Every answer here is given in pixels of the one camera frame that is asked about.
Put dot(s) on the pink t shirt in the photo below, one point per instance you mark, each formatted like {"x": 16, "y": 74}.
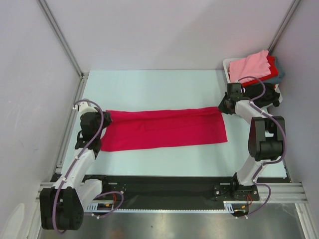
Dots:
{"x": 254, "y": 63}

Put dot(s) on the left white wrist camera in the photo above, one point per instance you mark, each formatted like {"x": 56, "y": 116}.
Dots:
{"x": 84, "y": 107}

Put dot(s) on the white plastic tray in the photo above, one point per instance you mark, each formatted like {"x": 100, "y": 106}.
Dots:
{"x": 226, "y": 68}

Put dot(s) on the magenta t shirt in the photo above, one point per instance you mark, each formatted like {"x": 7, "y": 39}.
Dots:
{"x": 164, "y": 128}

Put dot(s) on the black t shirt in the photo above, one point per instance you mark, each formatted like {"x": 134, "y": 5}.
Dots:
{"x": 270, "y": 96}

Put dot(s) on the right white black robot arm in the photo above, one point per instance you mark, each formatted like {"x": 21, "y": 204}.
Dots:
{"x": 267, "y": 135}

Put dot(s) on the grey blue t shirt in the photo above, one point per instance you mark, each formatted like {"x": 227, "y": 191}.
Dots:
{"x": 281, "y": 73}

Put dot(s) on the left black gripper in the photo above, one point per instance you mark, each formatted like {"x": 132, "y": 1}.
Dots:
{"x": 106, "y": 119}

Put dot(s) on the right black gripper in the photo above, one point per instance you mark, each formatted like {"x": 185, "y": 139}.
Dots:
{"x": 224, "y": 105}

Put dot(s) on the left side aluminium rail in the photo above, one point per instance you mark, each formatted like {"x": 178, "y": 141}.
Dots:
{"x": 69, "y": 125}

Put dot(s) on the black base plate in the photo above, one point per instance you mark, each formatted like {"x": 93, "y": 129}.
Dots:
{"x": 161, "y": 192}

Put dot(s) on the red t shirt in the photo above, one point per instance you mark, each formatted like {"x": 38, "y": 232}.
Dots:
{"x": 270, "y": 75}

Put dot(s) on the right aluminium corner post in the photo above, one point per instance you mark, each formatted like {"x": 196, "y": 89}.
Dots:
{"x": 293, "y": 8}

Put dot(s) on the aluminium corner post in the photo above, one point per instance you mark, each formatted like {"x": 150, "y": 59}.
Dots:
{"x": 53, "y": 23}
{"x": 293, "y": 8}

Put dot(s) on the white slotted cable duct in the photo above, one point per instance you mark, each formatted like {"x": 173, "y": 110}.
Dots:
{"x": 228, "y": 207}

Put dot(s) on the left aluminium corner post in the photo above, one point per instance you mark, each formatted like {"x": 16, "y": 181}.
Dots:
{"x": 53, "y": 23}

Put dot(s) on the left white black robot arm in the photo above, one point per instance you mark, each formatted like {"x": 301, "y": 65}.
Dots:
{"x": 62, "y": 205}

